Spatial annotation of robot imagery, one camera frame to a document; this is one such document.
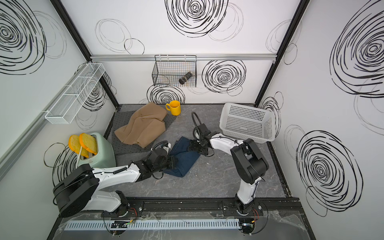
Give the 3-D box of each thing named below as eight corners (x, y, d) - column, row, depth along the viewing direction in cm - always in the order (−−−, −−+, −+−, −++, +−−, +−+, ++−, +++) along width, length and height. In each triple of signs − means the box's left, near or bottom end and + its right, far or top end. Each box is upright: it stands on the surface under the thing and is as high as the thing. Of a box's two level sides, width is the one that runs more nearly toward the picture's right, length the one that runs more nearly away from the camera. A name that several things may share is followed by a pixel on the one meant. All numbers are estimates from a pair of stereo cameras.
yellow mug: (167, 115, 115) (165, 108, 109) (168, 107, 121) (166, 100, 114) (180, 115, 115) (179, 108, 109) (181, 107, 121) (180, 100, 114)
